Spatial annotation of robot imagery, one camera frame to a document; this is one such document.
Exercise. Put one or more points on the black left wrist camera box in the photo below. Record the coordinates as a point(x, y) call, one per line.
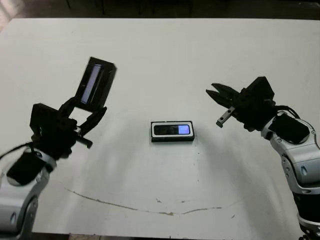
point(42, 117)

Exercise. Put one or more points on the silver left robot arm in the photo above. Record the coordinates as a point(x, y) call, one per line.
point(15, 200)

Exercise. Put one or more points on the black box with white liner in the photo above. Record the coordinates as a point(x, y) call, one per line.
point(172, 139)

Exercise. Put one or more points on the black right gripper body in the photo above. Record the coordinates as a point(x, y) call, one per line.
point(252, 115)

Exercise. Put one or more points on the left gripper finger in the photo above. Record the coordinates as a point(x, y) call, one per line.
point(68, 107)
point(93, 120)

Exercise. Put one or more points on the black box lid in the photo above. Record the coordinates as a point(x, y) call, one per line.
point(100, 85)

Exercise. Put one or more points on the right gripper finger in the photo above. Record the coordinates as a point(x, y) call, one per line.
point(218, 98)
point(226, 92)

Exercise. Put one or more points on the black phone-like camera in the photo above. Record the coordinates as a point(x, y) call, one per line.
point(165, 130)

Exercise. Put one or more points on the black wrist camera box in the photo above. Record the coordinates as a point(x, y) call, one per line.
point(260, 90)
point(42, 117)

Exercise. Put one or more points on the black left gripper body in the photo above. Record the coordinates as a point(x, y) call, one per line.
point(57, 140)

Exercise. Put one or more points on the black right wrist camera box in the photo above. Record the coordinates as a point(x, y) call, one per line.
point(260, 90)

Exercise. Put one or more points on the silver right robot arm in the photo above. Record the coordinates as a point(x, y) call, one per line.
point(300, 160)

